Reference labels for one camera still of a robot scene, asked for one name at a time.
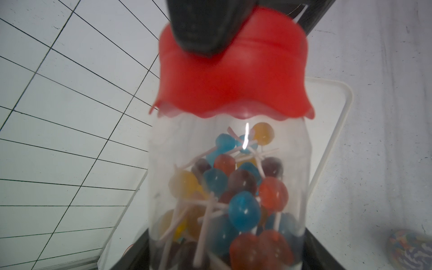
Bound red jar lid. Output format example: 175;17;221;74
153;7;315;121

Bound white plastic tray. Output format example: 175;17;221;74
97;77;353;270

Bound clear lollipop jar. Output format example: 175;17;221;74
149;112;311;270

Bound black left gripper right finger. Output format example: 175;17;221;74
303;228;345;270

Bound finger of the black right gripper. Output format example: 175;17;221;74
166;0;258;57
297;0;335;35

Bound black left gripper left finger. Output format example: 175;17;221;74
111;229;150;270

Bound colourful patterned bowl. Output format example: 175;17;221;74
387;229;432;270

